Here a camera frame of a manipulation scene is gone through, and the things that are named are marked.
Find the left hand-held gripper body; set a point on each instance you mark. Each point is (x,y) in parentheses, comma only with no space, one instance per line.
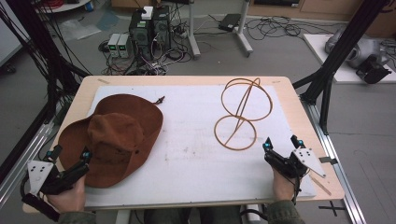
(39,174)

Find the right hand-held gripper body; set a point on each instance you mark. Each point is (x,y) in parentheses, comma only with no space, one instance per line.
(306,157)

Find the brown felt hat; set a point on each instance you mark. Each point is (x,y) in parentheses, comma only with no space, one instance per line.
(118,140)

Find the person's right hand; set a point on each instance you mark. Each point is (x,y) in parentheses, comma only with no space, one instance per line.
(282,186)

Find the person's left hand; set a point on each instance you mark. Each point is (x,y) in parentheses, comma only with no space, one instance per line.
(70,197)

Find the black tape piece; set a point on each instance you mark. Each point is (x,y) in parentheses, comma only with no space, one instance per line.
(328,160)

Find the thin wooden stick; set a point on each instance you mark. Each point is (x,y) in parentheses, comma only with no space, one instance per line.
(320,184)

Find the white table mat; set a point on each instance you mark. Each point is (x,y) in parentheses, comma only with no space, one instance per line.
(193,161)

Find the white floor platform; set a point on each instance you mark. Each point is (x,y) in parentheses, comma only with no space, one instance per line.
(342,73)

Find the black device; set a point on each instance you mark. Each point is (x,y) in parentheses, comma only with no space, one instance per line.
(372,71)

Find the person's legs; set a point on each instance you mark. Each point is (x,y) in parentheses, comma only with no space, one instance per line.
(190,215)

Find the grey rounded machine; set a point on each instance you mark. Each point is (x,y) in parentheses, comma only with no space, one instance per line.
(358,49)

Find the white power supply unit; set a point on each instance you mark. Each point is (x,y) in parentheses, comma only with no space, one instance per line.
(124,46)
(113,45)

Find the grey metal stand leg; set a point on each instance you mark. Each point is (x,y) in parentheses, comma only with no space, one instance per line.
(244,29)
(193,31)

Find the clear plastic sheet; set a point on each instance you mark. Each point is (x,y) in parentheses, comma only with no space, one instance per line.
(77,29)

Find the flat black box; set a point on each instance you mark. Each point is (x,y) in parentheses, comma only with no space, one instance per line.
(229,21)

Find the black computer tower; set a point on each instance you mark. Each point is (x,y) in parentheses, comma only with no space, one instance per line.
(141,32)
(162,28)

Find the blue tape roll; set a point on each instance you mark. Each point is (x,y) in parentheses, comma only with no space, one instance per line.
(89,5)

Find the white box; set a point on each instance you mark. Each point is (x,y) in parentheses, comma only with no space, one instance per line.
(147,12)

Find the aluminium rail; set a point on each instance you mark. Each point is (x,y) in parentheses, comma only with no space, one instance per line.
(337,165)
(21,161)

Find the black metal frame post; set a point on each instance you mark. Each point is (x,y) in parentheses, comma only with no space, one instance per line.
(40,53)
(342,49)

